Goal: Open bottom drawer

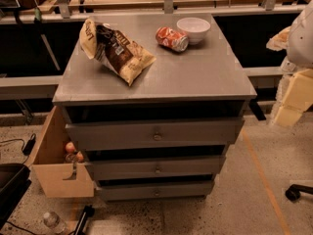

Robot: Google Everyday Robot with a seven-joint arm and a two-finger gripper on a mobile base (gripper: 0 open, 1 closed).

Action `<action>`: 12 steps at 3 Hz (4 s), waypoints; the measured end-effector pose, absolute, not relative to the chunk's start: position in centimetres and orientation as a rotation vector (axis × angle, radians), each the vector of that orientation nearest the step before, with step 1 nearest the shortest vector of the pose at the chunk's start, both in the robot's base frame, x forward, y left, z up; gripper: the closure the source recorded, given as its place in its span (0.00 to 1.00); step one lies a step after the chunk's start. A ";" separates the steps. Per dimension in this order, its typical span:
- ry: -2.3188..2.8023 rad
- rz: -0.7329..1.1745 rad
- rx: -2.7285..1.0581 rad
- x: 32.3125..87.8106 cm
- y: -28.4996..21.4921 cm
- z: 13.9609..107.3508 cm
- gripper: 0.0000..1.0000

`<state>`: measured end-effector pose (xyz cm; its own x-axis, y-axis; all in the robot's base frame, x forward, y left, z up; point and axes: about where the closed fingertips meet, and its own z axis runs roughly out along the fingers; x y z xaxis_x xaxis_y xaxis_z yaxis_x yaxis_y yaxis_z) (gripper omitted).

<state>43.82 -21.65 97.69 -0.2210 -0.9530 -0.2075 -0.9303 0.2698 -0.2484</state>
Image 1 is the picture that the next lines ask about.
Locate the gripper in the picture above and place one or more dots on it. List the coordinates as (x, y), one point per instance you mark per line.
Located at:
(301, 44)

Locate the grey bottom drawer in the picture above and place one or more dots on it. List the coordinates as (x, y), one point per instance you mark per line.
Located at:
(156, 190)

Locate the grey drawer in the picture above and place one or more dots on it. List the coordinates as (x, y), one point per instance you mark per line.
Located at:
(156, 190)
(154, 167)
(119, 135)

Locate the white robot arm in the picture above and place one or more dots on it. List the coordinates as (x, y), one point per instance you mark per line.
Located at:
(297, 39)

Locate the grey drawer cabinet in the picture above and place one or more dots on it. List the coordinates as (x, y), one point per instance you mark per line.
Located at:
(205, 81)

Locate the grey middle drawer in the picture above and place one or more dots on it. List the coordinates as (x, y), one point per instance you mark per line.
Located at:
(154, 167)

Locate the grey top drawer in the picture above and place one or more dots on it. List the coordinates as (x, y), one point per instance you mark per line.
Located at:
(119, 135)

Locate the white bowl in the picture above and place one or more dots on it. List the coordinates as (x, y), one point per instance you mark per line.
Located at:
(195, 28)

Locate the red soda can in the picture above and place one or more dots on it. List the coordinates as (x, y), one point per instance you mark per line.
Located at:
(172, 39)

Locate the yellow brown chip bag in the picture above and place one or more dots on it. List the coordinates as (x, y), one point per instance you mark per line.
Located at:
(114, 49)

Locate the orange fruit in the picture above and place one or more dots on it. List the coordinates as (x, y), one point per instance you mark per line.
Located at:
(79, 157)

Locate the red apple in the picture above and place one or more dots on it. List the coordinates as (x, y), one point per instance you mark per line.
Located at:
(70, 148)

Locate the wooden side box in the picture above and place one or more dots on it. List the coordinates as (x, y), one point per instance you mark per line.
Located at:
(58, 178)

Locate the black power adapter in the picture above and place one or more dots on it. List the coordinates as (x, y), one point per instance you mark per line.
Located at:
(29, 145)

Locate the clear plastic water bottle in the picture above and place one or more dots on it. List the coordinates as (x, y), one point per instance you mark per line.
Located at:
(54, 222)

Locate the black bin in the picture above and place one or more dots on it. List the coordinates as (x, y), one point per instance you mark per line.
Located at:
(14, 182)

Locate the black stand bracket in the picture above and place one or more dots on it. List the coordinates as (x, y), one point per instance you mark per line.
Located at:
(88, 211)

